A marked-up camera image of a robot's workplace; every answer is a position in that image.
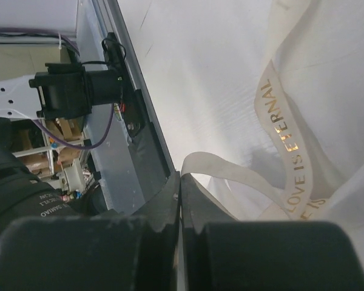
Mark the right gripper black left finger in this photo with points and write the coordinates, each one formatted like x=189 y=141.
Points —
x=106 y=252

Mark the aluminium front rail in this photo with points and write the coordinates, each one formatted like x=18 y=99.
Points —
x=133 y=170

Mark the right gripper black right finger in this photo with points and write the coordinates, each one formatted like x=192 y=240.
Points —
x=224 y=254

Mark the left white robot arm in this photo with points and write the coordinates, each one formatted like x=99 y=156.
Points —
x=64 y=91

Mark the cream printed ribbon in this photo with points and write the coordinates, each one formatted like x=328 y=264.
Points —
x=291 y=127

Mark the background storage shelf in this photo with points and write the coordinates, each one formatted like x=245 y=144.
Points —
x=64 y=168

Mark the translucent white wrapping paper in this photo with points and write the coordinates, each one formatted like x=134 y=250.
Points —
x=320 y=65

